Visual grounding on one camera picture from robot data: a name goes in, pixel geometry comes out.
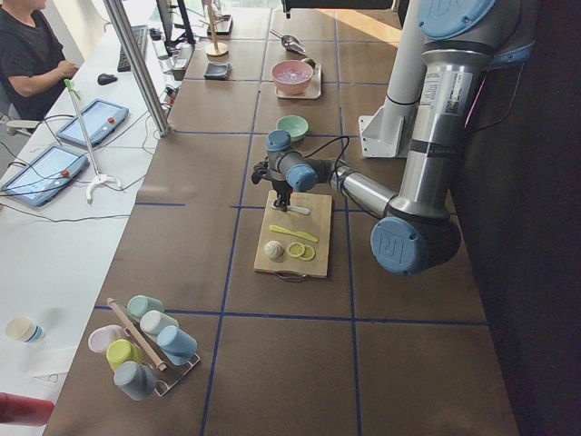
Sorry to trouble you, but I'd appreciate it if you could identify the mint green cup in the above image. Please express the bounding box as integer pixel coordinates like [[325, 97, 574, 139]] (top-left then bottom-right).
[[126, 294, 165, 322]]

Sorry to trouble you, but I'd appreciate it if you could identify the pink bowl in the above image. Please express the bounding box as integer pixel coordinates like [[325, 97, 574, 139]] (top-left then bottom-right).
[[271, 60, 314, 95]]

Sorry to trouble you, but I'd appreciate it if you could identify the black monitor stand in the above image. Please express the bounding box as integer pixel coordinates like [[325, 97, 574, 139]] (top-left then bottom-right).
[[156, 0, 196, 47]]

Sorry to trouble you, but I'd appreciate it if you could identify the red bottle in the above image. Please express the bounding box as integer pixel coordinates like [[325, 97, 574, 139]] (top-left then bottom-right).
[[1, 392, 54, 427]]

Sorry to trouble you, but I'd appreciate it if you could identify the white stand with green clip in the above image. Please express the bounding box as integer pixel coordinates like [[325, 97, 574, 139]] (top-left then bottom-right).
[[64, 79, 122, 204]]

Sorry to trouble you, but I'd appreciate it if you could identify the white steamed bun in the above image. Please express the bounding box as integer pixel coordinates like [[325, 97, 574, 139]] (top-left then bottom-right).
[[263, 240, 285, 263]]

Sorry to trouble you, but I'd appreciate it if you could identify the blue cup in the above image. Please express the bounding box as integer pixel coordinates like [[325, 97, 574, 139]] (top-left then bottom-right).
[[156, 325, 198, 365]]

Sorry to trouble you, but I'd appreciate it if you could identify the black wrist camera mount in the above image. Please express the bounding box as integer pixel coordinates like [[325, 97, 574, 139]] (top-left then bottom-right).
[[251, 160, 271, 184]]

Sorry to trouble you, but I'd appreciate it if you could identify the metal ice scoop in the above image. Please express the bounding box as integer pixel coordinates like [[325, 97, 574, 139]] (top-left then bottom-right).
[[270, 29, 306, 55]]

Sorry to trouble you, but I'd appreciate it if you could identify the bamboo cutting board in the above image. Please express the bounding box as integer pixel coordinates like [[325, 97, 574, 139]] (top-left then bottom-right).
[[253, 190, 332, 278]]

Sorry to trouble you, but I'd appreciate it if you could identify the grey folded cloth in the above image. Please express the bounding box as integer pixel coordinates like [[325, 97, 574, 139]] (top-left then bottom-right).
[[203, 62, 231, 81]]

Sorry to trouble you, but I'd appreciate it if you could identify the yellow cup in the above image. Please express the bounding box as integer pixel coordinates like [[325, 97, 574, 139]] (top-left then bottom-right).
[[105, 339, 143, 372]]

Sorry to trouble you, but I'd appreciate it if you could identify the pink cup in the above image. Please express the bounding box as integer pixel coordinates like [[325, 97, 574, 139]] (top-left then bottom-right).
[[87, 324, 125, 354]]

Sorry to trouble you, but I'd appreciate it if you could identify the near teach pendant tablet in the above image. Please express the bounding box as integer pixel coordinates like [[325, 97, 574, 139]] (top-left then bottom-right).
[[1, 144, 89, 207]]

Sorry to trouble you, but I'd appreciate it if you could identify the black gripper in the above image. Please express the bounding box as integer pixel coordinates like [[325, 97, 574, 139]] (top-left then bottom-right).
[[267, 169, 291, 212]]

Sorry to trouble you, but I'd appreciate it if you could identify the black computer mouse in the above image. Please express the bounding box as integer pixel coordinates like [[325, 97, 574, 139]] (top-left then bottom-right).
[[97, 73, 118, 86]]

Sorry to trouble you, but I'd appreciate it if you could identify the lower lemon slice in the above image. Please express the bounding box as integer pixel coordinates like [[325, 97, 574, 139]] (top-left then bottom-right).
[[287, 242, 306, 258]]

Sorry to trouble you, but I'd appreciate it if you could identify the black tray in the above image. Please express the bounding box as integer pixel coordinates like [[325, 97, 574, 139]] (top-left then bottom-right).
[[213, 15, 233, 36]]

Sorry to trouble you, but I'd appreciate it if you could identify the white plastic spoon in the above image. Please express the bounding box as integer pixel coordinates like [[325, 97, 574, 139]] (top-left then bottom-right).
[[271, 203, 311, 215]]

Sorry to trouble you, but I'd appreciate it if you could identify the clear ice cubes pile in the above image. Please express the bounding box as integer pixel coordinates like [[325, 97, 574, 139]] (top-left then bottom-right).
[[275, 68, 311, 84]]

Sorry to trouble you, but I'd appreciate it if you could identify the cream plastic tray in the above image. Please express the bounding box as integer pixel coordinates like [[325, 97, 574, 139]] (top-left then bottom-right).
[[275, 63, 322, 100]]

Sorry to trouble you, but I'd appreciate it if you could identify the lemon slice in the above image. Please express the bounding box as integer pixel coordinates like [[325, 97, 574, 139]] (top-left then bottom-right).
[[300, 244, 316, 262], [287, 242, 306, 258]]

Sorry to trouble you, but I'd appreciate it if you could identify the grey cup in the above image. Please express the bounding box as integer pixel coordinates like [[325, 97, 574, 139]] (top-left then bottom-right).
[[113, 361, 157, 401]]

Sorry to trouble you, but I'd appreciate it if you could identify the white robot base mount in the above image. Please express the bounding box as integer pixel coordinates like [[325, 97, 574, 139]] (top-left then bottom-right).
[[359, 110, 410, 158]]

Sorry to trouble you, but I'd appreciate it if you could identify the aluminium frame post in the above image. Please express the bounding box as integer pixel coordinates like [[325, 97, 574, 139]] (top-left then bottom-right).
[[103, 0, 170, 137]]

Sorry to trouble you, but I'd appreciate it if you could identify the wooden paper towel stand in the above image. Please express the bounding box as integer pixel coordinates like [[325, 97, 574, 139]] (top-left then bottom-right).
[[204, 0, 229, 58]]

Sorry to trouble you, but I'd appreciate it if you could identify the white cup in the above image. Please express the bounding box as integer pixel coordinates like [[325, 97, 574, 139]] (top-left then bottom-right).
[[140, 310, 179, 339]]

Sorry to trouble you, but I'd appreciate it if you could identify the wire cup rack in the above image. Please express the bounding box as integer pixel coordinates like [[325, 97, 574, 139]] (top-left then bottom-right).
[[107, 298, 201, 397]]

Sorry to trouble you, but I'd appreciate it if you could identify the far teach pendant tablet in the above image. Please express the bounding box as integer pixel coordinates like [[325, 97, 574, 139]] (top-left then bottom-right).
[[56, 99, 129, 148]]

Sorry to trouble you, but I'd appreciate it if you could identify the paper cup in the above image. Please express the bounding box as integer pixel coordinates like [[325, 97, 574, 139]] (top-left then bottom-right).
[[5, 316, 44, 343]]

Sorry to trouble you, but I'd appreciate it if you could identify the yellow plastic knife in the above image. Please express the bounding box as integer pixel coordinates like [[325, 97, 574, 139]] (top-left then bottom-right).
[[269, 224, 319, 243]]

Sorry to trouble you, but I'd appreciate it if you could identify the seated person in black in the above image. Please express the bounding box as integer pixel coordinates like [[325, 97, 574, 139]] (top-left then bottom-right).
[[1, 0, 78, 121]]

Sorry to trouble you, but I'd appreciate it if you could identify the teach pendant tablet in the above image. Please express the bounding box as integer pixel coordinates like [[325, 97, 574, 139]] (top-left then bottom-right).
[[56, 99, 129, 148], [1, 144, 89, 207]]

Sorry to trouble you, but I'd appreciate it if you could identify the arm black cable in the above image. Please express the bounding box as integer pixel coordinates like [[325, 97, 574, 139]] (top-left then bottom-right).
[[300, 134, 353, 201]]

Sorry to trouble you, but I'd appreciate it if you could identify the mint green bowl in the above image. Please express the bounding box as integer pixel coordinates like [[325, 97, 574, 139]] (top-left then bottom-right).
[[276, 115, 310, 143]]

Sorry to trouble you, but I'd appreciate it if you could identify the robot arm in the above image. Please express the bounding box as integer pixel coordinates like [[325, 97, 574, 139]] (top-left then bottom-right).
[[251, 1, 539, 275]]

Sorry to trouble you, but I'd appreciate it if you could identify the black keyboard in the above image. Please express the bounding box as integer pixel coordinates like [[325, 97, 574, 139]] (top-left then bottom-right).
[[116, 25, 150, 74]]

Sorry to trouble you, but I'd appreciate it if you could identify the upper lemon slice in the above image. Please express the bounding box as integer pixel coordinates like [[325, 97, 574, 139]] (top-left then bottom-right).
[[300, 244, 316, 262]]

